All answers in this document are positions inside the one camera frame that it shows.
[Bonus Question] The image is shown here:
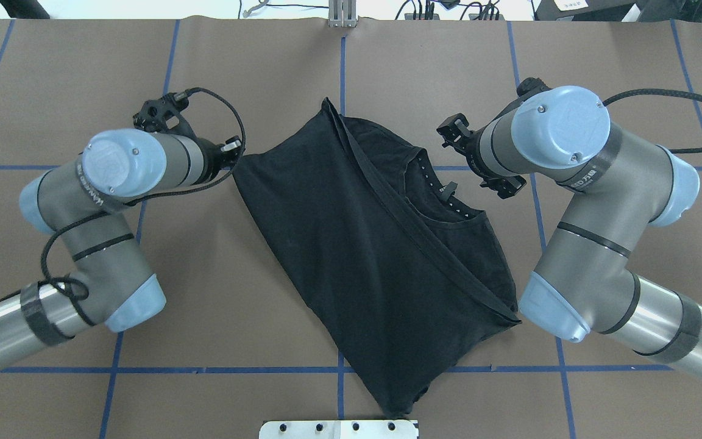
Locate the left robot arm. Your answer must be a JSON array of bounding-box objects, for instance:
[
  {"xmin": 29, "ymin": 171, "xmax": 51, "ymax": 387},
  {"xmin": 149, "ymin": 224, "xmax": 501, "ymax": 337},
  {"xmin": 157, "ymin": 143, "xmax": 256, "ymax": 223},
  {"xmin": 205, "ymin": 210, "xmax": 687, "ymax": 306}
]
[{"xmin": 0, "ymin": 128, "xmax": 245, "ymax": 370}]

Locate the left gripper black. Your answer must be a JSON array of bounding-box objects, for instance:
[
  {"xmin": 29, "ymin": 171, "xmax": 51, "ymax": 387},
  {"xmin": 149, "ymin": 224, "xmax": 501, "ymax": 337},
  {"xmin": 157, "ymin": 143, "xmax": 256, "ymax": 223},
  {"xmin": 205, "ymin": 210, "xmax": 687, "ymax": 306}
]
[{"xmin": 196, "ymin": 137, "xmax": 245, "ymax": 184}]

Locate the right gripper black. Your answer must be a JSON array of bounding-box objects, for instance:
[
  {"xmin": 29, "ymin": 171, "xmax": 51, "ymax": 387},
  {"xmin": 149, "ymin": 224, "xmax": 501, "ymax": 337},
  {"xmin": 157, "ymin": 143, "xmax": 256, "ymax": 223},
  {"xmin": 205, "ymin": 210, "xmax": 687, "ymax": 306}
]
[{"xmin": 436, "ymin": 113, "xmax": 527, "ymax": 199}]

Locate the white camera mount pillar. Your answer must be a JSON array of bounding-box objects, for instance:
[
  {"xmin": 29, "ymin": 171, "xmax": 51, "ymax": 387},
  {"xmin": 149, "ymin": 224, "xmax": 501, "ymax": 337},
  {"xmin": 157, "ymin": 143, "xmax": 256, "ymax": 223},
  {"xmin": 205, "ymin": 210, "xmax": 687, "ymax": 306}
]
[{"xmin": 258, "ymin": 419, "xmax": 420, "ymax": 438}]

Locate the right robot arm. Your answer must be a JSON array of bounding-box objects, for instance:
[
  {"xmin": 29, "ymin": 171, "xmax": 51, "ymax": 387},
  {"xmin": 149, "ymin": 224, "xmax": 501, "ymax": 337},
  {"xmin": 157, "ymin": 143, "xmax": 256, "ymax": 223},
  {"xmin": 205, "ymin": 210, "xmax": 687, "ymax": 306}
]
[{"xmin": 437, "ymin": 78, "xmax": 702, "ymax": 380}]

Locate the black t-shirt with logo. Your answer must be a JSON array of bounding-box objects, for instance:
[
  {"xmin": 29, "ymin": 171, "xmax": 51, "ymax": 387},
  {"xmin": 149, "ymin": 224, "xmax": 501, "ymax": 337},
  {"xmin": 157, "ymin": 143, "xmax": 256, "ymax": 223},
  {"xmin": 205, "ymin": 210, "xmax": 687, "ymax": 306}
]
[{"xmin": 233, "ymin": 98, "xmax": 520, "ymax": 418}]

